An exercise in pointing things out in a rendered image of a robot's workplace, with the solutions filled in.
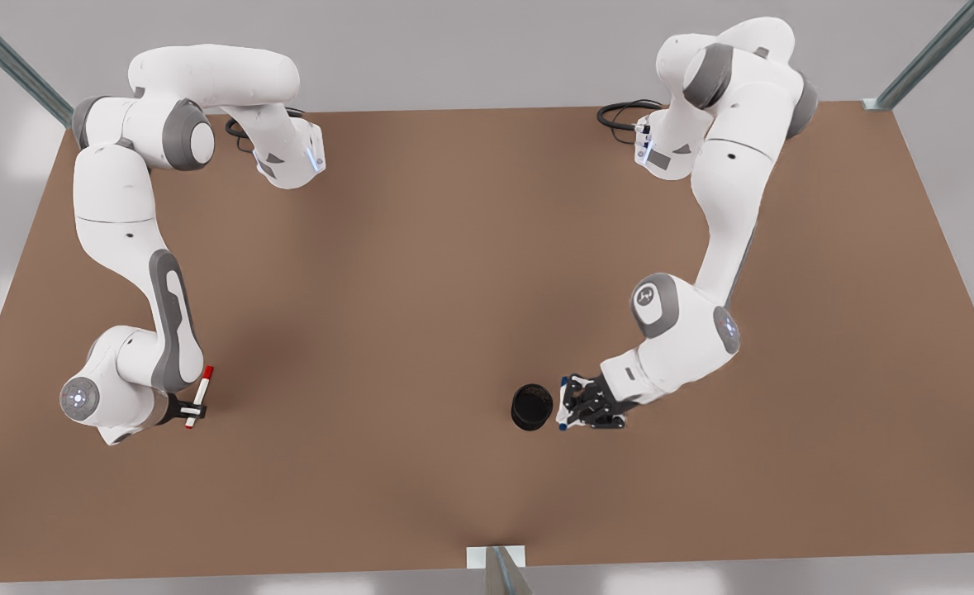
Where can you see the silver frame post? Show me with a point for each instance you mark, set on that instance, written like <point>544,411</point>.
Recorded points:
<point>14,64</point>
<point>933,56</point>
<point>499,570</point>

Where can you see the blue capped white marker pen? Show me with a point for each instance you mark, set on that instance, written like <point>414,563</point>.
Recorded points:
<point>563,402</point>

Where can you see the black cylindrical pen holder cup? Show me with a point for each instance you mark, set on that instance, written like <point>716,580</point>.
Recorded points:
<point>531,406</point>

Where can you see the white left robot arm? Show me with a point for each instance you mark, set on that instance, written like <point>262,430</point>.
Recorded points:
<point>734,190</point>

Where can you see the red capped white marker pen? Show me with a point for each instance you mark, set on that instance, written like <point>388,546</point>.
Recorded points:
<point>199,397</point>

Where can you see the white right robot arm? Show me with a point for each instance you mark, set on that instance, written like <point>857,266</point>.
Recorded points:
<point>115,190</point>

